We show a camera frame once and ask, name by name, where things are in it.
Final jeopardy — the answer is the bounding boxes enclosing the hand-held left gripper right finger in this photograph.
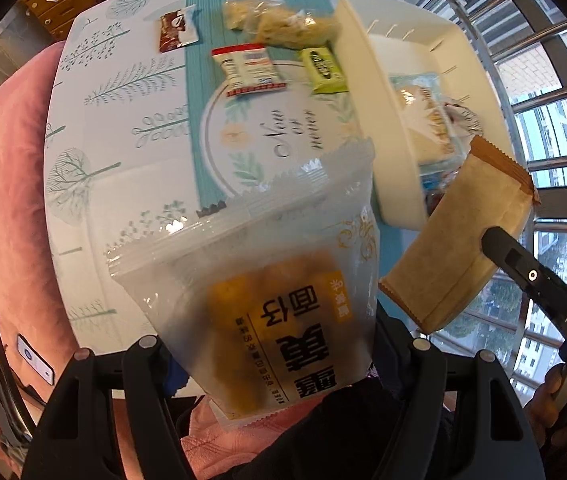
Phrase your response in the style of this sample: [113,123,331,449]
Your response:
[371,310,549,480]

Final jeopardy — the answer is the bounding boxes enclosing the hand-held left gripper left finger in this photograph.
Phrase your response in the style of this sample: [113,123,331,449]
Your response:
[18,335,202,480]

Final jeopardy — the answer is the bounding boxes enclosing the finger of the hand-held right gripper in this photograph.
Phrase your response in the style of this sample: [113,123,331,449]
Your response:
[481,226,567,322]

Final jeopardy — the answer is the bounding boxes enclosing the brown paper snack packet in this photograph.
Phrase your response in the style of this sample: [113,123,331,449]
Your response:
[378,135,541,336]

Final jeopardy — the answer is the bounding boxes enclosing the dark red snack packet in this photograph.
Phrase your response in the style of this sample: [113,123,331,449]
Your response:
[426,192,447,218]

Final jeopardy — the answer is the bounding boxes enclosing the blue snack packet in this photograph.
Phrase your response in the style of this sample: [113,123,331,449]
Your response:
[421,170,459,196]

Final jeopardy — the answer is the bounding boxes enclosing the translucent bag of yellow pastry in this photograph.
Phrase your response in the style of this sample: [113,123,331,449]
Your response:
[105,137,381,421]

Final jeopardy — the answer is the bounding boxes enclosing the snack packets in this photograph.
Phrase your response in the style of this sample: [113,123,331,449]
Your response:
[391,72,469,166]

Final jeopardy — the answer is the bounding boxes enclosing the white plastic bin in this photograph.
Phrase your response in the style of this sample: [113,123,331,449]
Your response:
[336,0,507,229]

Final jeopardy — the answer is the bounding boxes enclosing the green snack packet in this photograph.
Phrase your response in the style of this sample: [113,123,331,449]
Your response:
[301,46,350,95]

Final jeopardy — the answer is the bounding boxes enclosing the red and white snack packet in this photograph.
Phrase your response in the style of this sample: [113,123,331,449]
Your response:
[212,45,288,97]

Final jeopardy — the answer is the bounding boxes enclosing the clear bag of noodle snack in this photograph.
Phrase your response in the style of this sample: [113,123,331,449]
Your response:
[254,7,343,50]

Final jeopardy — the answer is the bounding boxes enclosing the brown chocolate snack packet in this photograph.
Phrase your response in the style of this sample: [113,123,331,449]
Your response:
[156,4,200,53]

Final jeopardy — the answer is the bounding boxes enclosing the clear bag of crackers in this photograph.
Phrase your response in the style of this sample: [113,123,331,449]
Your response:
[222,0,289,32]

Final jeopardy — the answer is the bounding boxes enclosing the person's right hand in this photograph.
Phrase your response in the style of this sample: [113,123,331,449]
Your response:
[523,362,567,461]

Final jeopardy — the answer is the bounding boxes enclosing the metal window grille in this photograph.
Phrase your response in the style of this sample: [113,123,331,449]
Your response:
[388,0,567,411]

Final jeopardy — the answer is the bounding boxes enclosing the teal table mat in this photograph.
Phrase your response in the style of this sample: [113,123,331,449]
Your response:
[184,0,394,271]

